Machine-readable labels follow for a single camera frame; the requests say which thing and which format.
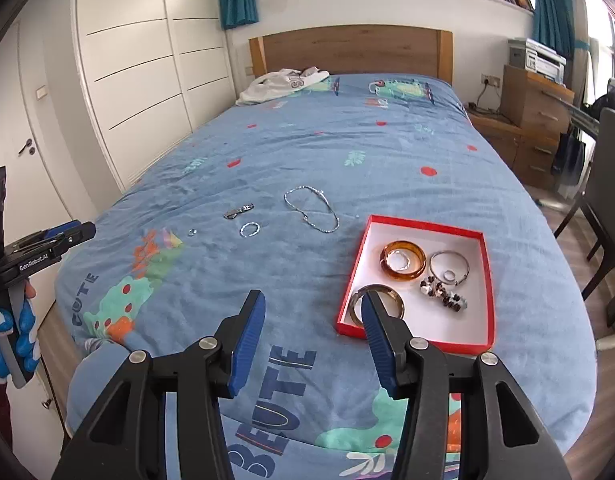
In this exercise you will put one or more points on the amber bangle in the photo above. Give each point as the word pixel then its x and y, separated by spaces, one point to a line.
pixel 402 275

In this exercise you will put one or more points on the wooden headboard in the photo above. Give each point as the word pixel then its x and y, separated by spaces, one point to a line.
pixel 357 47

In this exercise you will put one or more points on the dark blue bag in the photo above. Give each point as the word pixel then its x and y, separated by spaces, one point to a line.
pixel 570 160

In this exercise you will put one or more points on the long teal curtain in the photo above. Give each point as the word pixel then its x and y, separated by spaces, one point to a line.
pixel 552 5

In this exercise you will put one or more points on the wall socket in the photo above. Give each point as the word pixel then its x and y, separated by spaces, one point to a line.
pixel 491 80

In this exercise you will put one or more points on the thin silver bangle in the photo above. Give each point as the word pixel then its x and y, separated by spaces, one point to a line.
pixel 450 252

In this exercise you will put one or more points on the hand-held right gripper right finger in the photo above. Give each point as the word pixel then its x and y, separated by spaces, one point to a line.
pixel 377 345

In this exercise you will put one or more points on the dark brown bangle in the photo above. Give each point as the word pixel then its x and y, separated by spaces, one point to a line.
pixel 353 307

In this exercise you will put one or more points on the small silver hoop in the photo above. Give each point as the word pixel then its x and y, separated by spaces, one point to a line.
pixel 243 232

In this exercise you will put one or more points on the twisted silver hoop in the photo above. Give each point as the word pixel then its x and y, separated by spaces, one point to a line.
pixel 391 260

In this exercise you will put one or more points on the white door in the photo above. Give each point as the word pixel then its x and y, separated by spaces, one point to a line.
pixel 42 170

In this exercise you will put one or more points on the wooden dresser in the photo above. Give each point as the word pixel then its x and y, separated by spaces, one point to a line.
pixel 532 115

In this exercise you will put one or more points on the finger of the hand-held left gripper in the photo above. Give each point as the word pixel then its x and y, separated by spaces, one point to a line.
pixel 62 229
pixel 82 234

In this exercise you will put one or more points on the red shallow box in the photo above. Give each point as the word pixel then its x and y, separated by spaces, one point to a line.
pixel 437 240

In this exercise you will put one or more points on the low wooden nightstand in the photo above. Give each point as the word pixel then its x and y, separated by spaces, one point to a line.
pixel 492 132

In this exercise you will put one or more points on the white light switch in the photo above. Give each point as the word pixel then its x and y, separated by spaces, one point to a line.
pixel 41 93

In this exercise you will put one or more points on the grey chair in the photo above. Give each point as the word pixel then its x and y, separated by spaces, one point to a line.
pixel 607 185

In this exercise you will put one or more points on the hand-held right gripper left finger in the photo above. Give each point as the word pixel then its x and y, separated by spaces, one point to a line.
pixel 245 350

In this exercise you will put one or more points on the white garment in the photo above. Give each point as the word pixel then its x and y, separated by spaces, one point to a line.
pixel 267 90

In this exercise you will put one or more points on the white wardrobe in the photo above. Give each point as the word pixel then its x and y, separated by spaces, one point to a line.
pixel 137 85

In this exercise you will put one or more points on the window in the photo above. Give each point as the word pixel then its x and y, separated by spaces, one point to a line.
pixel 602 35

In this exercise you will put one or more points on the person's left hand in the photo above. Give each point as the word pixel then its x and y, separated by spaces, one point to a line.
pixel 25 330

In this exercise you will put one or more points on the white printer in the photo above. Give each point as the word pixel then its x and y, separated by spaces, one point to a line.
pixel 537 60

